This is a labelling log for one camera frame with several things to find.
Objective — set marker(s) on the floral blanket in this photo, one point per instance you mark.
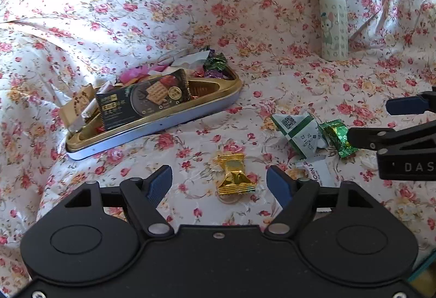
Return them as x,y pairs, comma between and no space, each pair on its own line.
136,12

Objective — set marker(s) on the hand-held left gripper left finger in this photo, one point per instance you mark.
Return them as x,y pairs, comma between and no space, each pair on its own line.
159,184

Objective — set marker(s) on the white crumpled wrapper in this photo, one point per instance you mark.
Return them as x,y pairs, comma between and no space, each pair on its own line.
189,59

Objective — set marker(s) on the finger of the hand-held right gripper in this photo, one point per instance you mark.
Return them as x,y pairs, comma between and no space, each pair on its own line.
371,138
405,105

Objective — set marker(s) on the tan snack packet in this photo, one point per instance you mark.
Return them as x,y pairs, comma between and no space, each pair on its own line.
76,107

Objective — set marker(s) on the lilac tin with gold inside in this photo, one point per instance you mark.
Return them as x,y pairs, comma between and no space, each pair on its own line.
163,126

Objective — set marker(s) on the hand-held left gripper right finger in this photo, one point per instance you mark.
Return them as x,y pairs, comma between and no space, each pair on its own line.
280,186

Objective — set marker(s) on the white and green snack packet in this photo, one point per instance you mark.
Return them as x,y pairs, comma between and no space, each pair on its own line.
296,131

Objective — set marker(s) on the bright green foil candy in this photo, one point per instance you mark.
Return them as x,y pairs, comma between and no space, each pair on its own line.
337,138

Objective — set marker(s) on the dark green foil candy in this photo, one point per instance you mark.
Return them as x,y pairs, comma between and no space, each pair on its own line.
215,61

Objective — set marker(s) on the pink wrapper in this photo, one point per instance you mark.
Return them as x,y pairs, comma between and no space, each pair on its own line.
134,75

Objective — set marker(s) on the black cracker packet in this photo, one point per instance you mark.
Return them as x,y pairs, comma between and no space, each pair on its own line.
150,98

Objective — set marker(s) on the gold foil candy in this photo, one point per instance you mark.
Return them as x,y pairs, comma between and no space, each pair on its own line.
235,175

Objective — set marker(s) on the green patterned thermos bottle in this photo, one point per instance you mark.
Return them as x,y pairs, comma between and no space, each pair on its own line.
333,22

